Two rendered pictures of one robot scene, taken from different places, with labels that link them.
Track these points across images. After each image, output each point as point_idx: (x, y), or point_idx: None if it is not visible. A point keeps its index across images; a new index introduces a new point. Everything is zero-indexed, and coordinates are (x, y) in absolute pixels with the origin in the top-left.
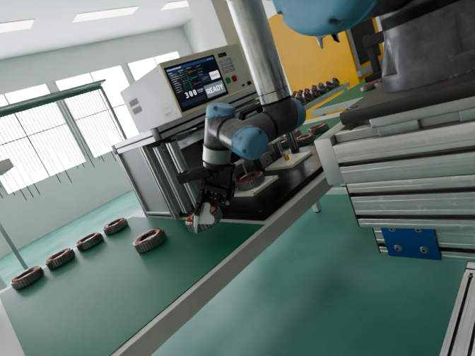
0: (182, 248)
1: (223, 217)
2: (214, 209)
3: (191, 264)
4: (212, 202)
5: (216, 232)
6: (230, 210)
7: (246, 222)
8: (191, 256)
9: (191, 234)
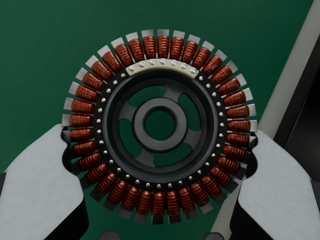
0: (127, 31)
1: (287, 112)
2: (167, 205)
3: (19, 122)
4: (251, 166)
5: (193, 124)
6: (308, 146)
7: (220, 221)
8: (63, 99)
9: (209, 21)
